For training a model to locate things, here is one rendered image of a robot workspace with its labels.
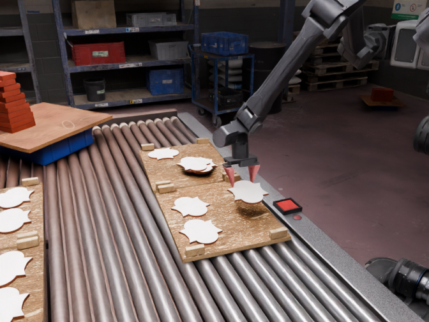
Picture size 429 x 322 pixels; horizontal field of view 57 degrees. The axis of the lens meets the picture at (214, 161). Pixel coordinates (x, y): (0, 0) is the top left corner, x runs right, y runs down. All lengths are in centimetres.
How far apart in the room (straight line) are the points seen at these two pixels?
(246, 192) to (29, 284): 68
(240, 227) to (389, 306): 47
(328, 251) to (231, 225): 31
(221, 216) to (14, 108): 107
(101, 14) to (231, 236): 460
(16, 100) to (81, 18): 362
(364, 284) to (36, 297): 85
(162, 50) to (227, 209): 448
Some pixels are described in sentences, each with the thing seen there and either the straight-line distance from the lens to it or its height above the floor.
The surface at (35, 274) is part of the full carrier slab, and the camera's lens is 121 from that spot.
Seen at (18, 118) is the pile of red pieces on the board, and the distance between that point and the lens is 197.
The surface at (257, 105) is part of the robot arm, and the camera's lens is 121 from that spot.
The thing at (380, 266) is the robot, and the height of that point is 24.
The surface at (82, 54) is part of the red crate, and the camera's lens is 549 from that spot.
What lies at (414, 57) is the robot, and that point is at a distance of 157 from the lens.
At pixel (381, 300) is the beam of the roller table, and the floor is 92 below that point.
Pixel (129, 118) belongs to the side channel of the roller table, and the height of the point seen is 94.
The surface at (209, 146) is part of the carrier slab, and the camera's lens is 188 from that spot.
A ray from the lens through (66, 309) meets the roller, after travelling 111.
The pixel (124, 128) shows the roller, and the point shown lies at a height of 92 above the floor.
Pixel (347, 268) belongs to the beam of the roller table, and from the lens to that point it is 122.
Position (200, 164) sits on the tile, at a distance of 160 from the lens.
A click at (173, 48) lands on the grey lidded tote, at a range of 576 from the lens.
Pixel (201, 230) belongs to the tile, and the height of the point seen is 94.
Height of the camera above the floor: 166
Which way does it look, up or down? 25 degrees down
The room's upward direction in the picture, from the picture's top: straight up
